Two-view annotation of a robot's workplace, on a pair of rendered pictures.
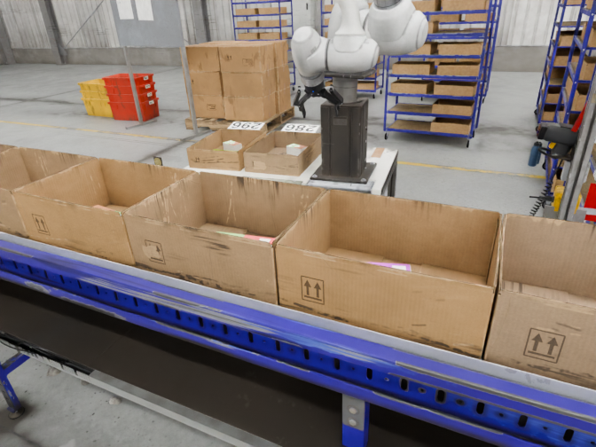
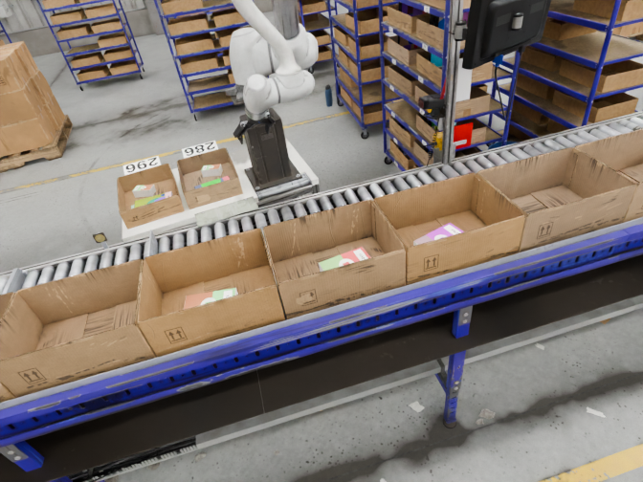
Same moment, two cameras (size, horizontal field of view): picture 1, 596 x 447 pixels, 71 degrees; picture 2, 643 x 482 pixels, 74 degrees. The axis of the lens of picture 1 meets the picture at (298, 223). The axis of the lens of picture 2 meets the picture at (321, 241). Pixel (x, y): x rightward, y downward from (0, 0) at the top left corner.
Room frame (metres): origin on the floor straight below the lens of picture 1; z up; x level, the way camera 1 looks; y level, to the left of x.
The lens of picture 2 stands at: (0.08, 0.80, 1.88)
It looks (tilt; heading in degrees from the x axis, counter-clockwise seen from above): 39 degrees down; 325
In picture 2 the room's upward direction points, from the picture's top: 9 degrees counter-clockwise
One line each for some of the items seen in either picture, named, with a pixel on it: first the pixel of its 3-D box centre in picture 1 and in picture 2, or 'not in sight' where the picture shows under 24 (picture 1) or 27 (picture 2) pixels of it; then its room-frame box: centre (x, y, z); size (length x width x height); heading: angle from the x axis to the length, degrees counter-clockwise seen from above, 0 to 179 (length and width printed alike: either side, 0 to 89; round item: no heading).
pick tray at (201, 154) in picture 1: (229, 148); (149, 193); (2.16, 0.34, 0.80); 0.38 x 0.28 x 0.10; 162
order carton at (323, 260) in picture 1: (390, 262); (443, 227); (0.74, -0.19, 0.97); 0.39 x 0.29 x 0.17; 64
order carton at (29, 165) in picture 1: (24, 190); (84, 324); (1.27, 0.87, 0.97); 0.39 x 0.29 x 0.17; 64
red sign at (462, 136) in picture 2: (592, 202); (457, 138); (1.21, -0.95, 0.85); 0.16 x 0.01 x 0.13; 64
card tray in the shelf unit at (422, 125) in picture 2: not in sight; (449, 126); (1.63, -1.49, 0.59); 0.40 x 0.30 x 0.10; 152
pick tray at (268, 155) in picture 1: (285, 152); (209, 176); (2.06, 0.05, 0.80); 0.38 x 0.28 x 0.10; 159
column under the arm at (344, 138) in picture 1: (344, 137); (266, 146); (1.87, -0.23, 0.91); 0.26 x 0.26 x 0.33; 70
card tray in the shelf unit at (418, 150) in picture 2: not in sight; (446, 153); (1.65, -1.49, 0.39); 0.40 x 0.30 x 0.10; 154
